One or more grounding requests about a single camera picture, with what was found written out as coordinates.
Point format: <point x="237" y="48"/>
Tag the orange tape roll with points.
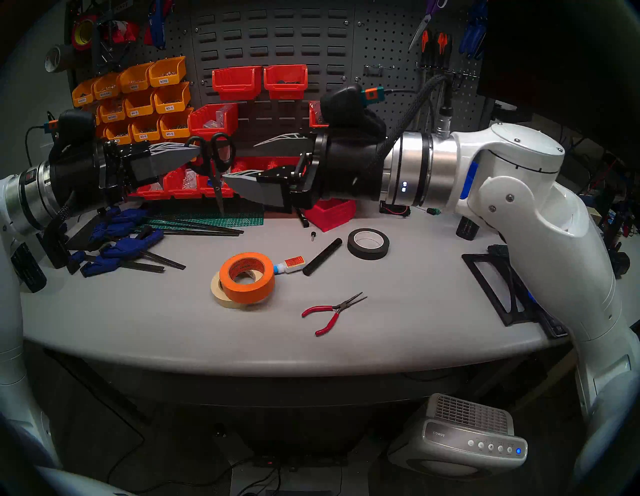
<point x="250" y="295"/>

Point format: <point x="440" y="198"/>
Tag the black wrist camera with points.
<point x="75" y="127"/>
<point x="345" y="107"/>

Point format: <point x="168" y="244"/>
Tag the black perforated cylinder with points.
<point x="55" y="255"/>
<point x="467" y="229"/>
<point x="30" y="272"/>

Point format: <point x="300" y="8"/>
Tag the black marker pen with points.
<point x="302" y="218"/>

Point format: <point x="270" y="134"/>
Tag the black metal spring clamp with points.
<point x="107" y="47"/>

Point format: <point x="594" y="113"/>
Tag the red white plastic tool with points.
<point x="125" y="31"/>

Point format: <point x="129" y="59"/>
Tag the beige masking tape roll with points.
<point x="217" y="295"/>

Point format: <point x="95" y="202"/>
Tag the orange labelled parts bin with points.
<point x="106" y="90"/>
<point x="112" y="114"/>
<point x="119" y="134"/>
<point x="140" y="109"/>
<point x="96" y="111"/>
<point x="171" y="102"/>
<point x="175" y="127"/>
<point x="167" y="75"/>
<point x="134" y="82"/>
<point x="82" y="97"/>
<point x="146" y="131"/>

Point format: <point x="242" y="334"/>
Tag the red plastic parts bin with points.
<point x="150" y="194"/>
<point x="255" y="164"/>
<point x="237" y="85"/>
<point x="210" y="129"/>
<point x="182" y="192"/>
<point x="314" y="117"/>
<point x="290" y="164"/>
<point x="286" y="87"/>
<point x="207" y="191"/>

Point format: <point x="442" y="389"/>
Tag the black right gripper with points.
<point x="350" y="167"/>

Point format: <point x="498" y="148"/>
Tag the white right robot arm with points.
<point x="550" y="225"/>

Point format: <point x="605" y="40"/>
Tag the black power strip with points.
<point x="300" y="461"/>

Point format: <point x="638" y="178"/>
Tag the black computer monitor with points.
<point x="550" y="60"/>

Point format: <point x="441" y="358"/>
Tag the white Coway air purifier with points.
<point x="450" y="440"/>

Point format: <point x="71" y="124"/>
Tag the black cylindrical rod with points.
<point x="322" y="256"/>

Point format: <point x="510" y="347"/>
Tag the black tape roll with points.
<point x="356" y="252"/>

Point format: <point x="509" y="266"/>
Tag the black battery holder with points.
<point x="395" y="209"/>

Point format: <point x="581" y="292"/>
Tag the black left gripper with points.
<point x="77" y="175"/>

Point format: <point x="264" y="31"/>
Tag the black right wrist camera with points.
<point x="345" y="107"/>

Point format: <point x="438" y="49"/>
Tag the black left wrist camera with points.
<point x="75" y="127"/>

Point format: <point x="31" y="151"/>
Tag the white glue bottle orange label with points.
<point x="292" y="263"/>

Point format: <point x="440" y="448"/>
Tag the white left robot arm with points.
<point x="10" y="320"/>

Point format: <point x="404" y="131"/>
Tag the black triangular frame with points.
<point x="486" y="285"/>

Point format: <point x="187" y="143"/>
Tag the red tape roll yellow core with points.
<point x="76" y="40"/>

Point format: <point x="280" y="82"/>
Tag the green cutting mat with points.
<point x="235" y="220"/>

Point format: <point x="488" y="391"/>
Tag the grey duct tape roll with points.
<point x="57" y="59"/>

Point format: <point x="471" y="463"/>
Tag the black metal tool rack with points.
<point x="462" y="75"/>

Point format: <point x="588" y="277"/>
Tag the small red loose bin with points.
<point x="330" y="215"/>

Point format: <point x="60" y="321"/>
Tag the metal pegboard hook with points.
<point x="371" y="71"/>

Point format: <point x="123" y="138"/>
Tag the dark grey pegboard wall panel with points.
<point x="390" y="55"/>

